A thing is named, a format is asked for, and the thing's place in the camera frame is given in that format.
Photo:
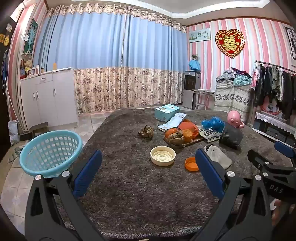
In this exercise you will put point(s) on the orange plastic bag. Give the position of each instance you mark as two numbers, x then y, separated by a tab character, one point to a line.
188	125

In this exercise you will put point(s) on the white cabinet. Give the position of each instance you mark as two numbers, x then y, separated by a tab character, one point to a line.
53	99

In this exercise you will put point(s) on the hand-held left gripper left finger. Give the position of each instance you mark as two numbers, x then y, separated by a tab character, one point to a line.
89	171

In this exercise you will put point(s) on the black door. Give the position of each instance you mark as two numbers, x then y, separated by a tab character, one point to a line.
5	92

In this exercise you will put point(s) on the brown tray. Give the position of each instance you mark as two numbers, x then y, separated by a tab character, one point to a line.
193	141

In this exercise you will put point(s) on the brown wrapper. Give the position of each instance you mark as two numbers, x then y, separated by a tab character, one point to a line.
175	140

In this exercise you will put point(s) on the small wooden side table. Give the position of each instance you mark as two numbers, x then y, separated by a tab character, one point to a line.
203	92

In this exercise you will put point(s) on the orange plastic cap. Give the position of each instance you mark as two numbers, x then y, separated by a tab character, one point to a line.
191	164

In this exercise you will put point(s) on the framed wall picture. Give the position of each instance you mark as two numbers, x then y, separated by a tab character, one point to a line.
200	35

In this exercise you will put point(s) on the row of hanging clothes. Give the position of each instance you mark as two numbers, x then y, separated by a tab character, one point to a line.
275	85

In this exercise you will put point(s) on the white countertop appliance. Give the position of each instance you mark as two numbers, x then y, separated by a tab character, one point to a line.
32	71

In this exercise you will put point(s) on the whole orange fruit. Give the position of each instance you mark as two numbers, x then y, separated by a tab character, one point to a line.
171	132

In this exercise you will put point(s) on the pile of clothes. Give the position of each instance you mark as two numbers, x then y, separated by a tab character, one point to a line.
233	76

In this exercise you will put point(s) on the window wall sticker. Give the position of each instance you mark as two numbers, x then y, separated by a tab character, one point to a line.
291	41

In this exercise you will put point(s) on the low wooden stool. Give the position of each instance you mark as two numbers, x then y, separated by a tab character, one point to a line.
38	127

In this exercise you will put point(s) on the white floor bag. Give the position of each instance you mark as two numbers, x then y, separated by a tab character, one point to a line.
13	133

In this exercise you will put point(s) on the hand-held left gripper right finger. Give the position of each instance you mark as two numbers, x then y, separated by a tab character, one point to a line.
209	171

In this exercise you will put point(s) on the halved orange fruit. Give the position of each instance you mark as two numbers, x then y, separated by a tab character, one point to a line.
187	134

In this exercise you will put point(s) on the light blue plastic basket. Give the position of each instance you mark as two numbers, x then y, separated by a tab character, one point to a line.
34	162

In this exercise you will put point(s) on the blue bottle cover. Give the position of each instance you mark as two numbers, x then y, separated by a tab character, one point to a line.
194	66

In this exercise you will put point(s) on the pink pig toy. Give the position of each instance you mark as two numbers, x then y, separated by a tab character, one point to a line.
233	118

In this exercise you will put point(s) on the blue plastic bag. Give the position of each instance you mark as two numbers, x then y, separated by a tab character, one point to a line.
214	124

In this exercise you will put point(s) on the person's right hand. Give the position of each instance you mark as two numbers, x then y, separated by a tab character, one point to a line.
278	213

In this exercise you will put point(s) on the red heart wall decoration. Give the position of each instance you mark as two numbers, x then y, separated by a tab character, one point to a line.
230	42

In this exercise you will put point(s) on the teal cardboard box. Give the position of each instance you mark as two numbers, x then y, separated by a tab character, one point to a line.
165	113

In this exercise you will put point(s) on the camouflage small object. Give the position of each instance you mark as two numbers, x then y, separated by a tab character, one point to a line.
146	132

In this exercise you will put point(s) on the white paper booklet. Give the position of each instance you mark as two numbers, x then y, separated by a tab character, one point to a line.
173	121

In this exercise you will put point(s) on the dingy white phone case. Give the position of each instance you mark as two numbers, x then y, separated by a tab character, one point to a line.
219	157

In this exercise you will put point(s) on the lace covered shelf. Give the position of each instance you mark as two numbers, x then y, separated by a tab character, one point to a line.
270	122

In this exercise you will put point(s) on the green wall poster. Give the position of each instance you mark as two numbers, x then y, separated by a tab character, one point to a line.
31	37

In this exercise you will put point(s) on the grey shaggy blanket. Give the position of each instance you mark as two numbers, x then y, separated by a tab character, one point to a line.
138	197

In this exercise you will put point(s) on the black ribbed cup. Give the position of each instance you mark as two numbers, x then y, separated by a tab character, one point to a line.
231	136

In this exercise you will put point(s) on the blue floral curtain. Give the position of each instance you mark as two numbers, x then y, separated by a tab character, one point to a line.
152	64
87	58

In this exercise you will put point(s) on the grey water dispenser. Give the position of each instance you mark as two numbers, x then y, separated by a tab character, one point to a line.
190	92

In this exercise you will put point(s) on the patterned cloth covered chest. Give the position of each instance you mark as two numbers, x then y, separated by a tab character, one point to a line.
231	99

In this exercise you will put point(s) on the small potted plant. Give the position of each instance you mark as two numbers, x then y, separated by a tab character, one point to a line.
194	56

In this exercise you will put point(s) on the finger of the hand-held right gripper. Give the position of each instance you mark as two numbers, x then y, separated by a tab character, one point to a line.
256	160
284	149

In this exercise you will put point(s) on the cream round plastic bowl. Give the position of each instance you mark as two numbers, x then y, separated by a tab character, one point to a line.
161	157

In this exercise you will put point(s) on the metal clothes rack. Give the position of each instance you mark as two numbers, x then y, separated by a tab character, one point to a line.
275	66

